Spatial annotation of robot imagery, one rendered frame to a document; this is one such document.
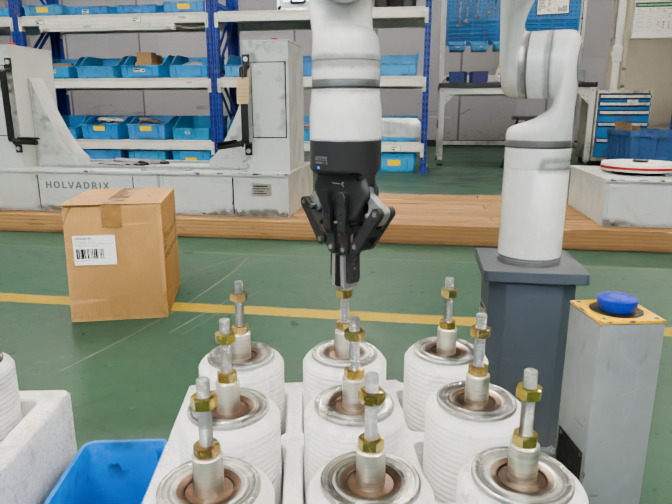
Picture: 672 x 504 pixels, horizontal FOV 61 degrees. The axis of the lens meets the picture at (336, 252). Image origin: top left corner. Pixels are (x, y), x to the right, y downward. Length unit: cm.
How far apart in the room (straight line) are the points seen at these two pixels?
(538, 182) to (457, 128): 786
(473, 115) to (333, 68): 815
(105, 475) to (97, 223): 82
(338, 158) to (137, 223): 99
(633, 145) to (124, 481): 448
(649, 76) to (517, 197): 600
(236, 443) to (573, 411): 38
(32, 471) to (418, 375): 44
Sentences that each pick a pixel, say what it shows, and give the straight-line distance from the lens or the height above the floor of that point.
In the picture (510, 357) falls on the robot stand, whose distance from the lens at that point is 91.
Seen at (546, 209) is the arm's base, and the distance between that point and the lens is 87.
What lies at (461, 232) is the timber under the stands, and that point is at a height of 5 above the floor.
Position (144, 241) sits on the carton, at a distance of 151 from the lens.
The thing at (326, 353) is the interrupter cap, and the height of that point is 25.
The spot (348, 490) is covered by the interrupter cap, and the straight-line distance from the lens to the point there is 46.
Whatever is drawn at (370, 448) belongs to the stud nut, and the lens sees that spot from 44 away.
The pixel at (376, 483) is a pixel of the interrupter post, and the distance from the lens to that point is 46.
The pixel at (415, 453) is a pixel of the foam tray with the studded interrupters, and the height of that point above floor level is 18.
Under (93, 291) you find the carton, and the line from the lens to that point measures 157.
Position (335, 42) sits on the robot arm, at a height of 59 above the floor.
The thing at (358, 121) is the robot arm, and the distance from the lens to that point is 58.
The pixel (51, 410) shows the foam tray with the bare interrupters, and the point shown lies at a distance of 78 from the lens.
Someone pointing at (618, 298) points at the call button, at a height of 33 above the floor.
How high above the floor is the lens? 52
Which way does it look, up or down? 14 degrees down
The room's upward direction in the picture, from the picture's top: straight up
